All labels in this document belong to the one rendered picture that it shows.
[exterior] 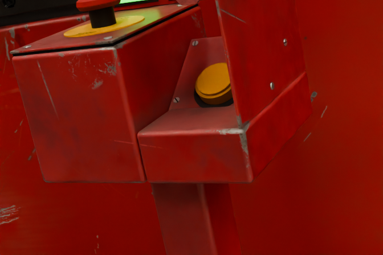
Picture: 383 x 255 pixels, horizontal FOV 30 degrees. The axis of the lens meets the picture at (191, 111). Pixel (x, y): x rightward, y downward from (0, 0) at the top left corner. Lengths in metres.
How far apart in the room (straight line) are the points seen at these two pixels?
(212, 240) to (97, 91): 0.17
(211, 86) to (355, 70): 0.28
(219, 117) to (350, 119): 0.31
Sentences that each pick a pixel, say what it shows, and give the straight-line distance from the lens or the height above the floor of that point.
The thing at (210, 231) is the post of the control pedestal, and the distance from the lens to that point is 0.64.
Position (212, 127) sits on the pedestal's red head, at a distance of 0.54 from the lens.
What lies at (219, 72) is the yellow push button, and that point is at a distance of 0.60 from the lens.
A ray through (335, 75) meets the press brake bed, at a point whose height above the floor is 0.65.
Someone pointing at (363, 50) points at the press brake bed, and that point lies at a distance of 0.83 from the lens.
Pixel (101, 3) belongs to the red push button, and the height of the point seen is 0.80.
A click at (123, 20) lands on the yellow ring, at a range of 0.64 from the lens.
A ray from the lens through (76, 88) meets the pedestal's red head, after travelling 0.58.
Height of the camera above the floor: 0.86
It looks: 16 degrees down
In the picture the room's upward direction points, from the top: 11 degrees counter-clockwise
